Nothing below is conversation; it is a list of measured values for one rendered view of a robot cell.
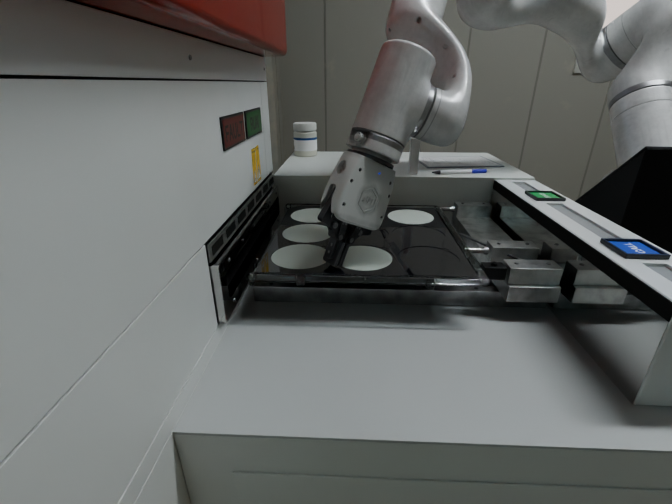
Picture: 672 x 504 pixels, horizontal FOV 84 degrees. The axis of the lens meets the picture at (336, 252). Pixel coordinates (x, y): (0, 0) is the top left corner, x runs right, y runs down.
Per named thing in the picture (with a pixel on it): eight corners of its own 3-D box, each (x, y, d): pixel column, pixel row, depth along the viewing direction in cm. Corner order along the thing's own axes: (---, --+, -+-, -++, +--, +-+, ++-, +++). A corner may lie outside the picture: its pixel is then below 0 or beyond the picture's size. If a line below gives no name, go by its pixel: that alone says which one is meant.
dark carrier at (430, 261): (255, 275, 58) (254, 272, 58) (289, 208, 90) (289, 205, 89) (477, 280, 57) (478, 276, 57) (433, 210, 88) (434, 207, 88)
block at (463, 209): (456, 217, 88) (457, 204, 87) (452, 212, 91) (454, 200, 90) (490, 217, 88) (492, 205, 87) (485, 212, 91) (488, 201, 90)
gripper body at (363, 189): (365, 143, 51) (337, 220, 52) (411, 167, 57) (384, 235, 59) (333, 137, 56) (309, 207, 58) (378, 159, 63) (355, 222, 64)
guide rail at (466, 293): (254, 301, 65) (252, 286, 64) (257, 295, 67) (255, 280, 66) (545, 308, 63) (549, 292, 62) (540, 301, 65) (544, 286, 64)
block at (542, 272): (507, 284, 59) (511, 267, 57) (499, 274, 62) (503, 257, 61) (559, 285, 58) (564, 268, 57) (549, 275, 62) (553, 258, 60)
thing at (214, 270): (215, 323, 55) (206, 265, 51) (274, 221, 95) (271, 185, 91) (227, 323, 55) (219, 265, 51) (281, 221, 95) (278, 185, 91)
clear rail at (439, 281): (245, 283, 57) (244, 275, 57) (248, 278, 58) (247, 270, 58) (491, 288, 56) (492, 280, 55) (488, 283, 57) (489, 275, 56)
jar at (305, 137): (292, 157, 112) (291, 123, 109) (296, 153, 119) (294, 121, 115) (316, 157, 112) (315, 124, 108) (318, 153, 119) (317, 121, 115)
